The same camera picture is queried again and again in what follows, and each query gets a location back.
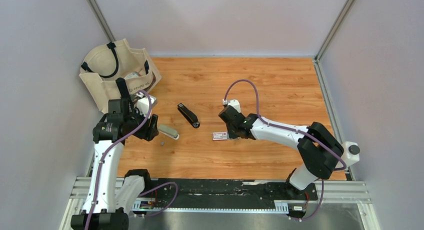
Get white box with black knob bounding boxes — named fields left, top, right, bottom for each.
left=335, top=141, right=361, bottom=171

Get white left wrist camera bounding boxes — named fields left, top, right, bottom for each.
left=135, top=92, right=158, bottom=117

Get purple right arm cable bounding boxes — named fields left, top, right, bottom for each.
left=223, top=79, right=347, bottom=222

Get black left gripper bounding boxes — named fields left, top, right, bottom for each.
left=123, top=107, right=159, bottom=142

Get aluminium frame rail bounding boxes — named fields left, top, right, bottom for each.
left=71, top=177, right=372, bottom=217

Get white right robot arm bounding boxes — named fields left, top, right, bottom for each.
left=218, top=104, right=347, bottom=200

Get beige canvas tote bag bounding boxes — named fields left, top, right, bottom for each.
left=79, top=38, right=162, bottom=114

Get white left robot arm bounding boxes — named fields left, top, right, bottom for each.
left=70, top=96, right=159, bottom=230

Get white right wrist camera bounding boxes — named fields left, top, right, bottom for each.
left=222, top=99, right=242, bottom=113

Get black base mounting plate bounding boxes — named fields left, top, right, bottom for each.
left=132, top=178, right=320, bottom=218

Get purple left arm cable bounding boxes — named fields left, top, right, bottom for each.
left=84, top=89, right=179, bottom=230

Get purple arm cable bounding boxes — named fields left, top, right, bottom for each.
left=84, top=89, right=179, bottom=230
left=223, top=79, right=347, bottom=222

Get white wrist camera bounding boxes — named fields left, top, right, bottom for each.
left=222, top=99, right=242, bottom=113
left=135, top=92, right=158, bottom=117

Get black large stapler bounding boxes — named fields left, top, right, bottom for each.
left=177, top=103, right=200, bottom=129

